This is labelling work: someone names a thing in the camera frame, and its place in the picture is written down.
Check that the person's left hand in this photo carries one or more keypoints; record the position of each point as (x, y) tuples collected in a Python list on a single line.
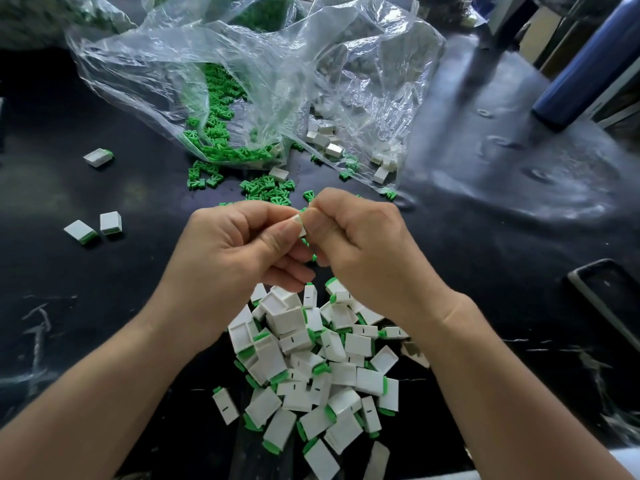
[(225, 270)]

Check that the person's right hand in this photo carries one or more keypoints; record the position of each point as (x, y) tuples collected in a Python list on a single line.
[(375, 255)]

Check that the assembled white-green part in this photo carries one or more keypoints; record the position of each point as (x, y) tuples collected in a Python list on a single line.
[(111, 223), (98, 157), (226, 406), (80, 232)]

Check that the pile of assembled white-green pieces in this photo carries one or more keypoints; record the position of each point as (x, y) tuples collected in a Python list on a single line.
[(310, 380)]

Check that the pile of green clips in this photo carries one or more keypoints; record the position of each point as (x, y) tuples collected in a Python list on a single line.
[(220, 125)]

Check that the person's right forearm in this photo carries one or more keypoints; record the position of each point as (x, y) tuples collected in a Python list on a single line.
[(530, 400)]

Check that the person's left forearm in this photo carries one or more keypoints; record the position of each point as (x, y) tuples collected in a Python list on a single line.
[(85, 410)]

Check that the empty white shell right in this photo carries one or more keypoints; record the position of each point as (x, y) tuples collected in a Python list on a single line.
[(415, 354)]

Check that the clear plastic bag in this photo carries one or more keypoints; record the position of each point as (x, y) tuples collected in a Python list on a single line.
[(378, 60)]

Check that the black smartphone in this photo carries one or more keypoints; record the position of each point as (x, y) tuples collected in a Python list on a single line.
[(608, 305)]

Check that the plastic bag full of green pieces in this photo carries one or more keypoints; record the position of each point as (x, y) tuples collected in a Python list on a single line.
[(258, 7)]

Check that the brown cardboard box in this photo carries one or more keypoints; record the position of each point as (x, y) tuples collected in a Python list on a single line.
[(540, 35)]

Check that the blue cylinder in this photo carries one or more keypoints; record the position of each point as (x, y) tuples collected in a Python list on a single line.
[(592, 65)]

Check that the large bag of assembled pieces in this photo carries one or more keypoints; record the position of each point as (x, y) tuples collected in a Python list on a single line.
[(48, 15)]

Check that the white metal frame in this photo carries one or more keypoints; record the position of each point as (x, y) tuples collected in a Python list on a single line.
[(512, 5)]

